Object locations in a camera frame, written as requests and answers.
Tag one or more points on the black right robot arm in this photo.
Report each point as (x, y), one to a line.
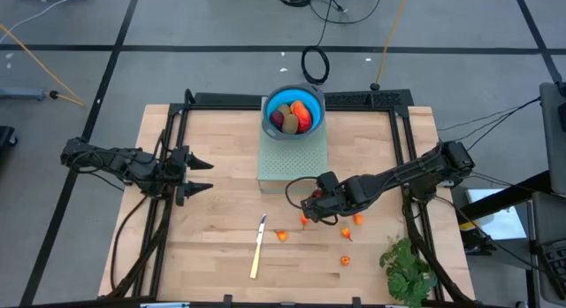
(411, 171)

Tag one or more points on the green perforated metal shelf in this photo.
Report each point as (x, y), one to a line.
(292, 159)

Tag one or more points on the large red toy mango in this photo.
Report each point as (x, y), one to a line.
(303, 117)

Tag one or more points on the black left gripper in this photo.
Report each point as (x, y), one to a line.
(181, 175)

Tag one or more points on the black keyboard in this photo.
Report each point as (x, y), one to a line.
(555, 257)

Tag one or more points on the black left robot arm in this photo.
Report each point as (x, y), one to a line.
(128, 164)

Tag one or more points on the crimson toy pomegranate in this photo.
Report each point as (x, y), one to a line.
(316, 193)

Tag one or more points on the black aluminium rig frame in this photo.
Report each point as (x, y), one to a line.
(221, 99)

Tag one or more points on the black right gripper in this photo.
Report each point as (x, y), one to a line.
(327, 206)

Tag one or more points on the white panel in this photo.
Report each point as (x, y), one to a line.
(504, 226)

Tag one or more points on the blue bowl with grey rim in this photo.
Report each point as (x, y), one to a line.
(270, 102)

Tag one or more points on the dark red toy apple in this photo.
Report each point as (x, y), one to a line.
(277, 118)

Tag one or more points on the grey desk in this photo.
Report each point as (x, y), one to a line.
(548, 219)

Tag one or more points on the black floor object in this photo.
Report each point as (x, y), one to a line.
(5, 136)

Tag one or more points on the grey floor stand base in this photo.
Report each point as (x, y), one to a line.
(22, 94)

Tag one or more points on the green potted plant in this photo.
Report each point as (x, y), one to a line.
(407, 272)

